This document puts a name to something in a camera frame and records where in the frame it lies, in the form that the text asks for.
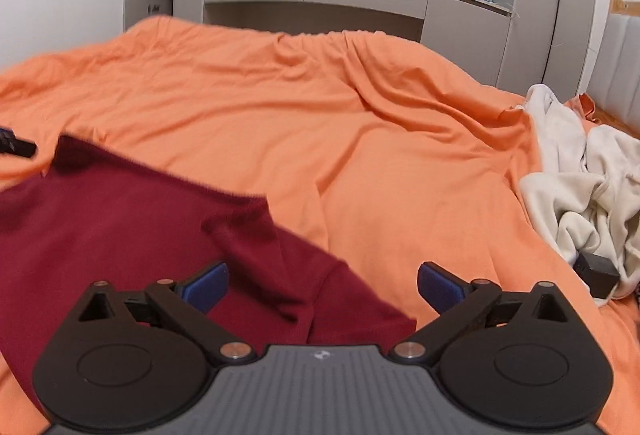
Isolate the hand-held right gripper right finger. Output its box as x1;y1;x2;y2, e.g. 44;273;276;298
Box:
390;261;577;365

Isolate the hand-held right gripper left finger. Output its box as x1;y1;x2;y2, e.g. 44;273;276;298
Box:
75;262;257;366

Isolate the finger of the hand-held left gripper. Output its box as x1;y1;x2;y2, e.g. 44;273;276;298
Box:
0;127;39;160

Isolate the dark red long-sleeved shirt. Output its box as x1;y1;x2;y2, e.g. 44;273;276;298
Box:
0;135;418;411

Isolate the small black box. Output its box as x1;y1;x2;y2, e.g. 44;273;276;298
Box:
573;252;621;299

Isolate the cream crumpled garment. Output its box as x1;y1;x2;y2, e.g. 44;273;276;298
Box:
519;84;640;302

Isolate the orange bed blanket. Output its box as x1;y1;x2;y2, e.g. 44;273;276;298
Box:
0;16;640;435

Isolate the grey padded wooden headboard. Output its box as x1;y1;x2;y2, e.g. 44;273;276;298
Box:
584;0;640;136

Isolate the grey window sill cabinet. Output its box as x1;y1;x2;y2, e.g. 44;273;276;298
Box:
203;0;514;46

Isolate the grey closed wardrobe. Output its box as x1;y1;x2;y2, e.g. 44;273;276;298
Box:
495;0;599;100

